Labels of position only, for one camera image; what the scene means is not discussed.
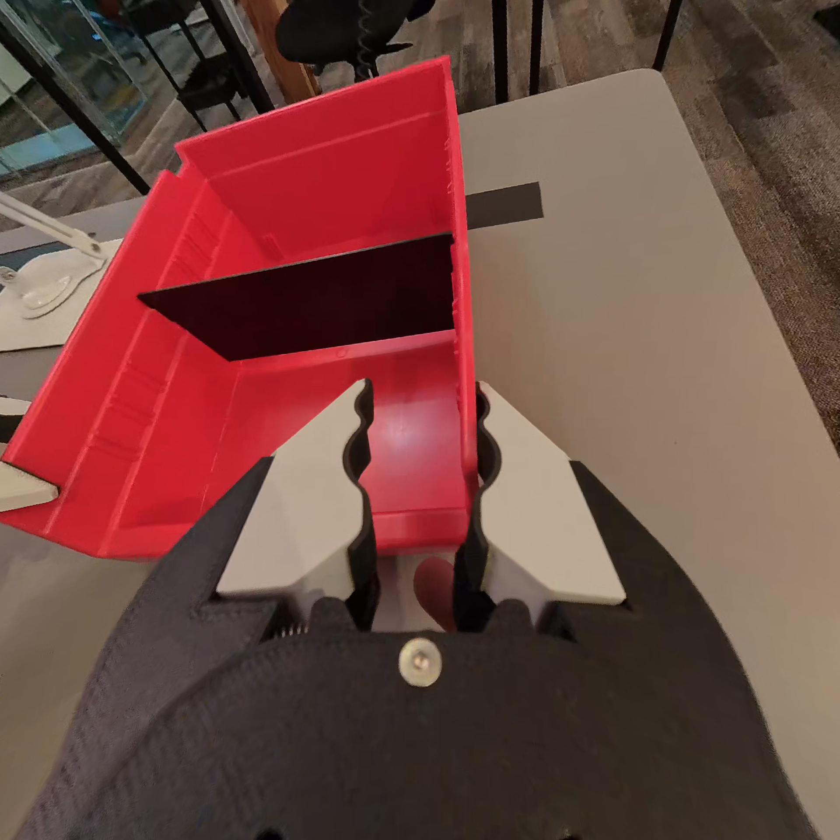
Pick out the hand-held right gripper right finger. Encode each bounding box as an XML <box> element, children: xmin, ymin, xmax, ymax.
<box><xmin>454</xmin><ymin>382</ymin><xmax>627</xmax><ymax>632</ymax></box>

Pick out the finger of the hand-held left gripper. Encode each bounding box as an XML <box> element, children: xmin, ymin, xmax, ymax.
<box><xmin>0</xmin><ymin>395</ymin><xmax>34</xmax><ymax>442</ymax></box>
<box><xmin>0</xmin><ymin>461</ymin><xmax>61</xmax><ymax>514</ymax></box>

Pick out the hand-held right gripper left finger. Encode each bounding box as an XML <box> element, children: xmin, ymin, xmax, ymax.
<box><xmin>217</xmin><ymin>378</ymin><xmax>382</xmax><ymax>631</ymax></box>

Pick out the red plastic bin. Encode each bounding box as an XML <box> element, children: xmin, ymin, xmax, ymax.
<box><xmin>0</xmin><ymin>56</ymin><xmax>480</xmax><ymax>563</ymax></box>

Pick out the black bin divider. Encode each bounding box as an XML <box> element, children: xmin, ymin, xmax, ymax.
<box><xmin>138</xmin><ymin>233</ymin><xmax>457</xmax><ymax>362</ymax></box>

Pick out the black office chair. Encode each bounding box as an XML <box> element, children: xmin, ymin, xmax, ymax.
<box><xmin>276</xmin><ymin>0</ymin><xmax>437</xmax><ymax>81</ymax></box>

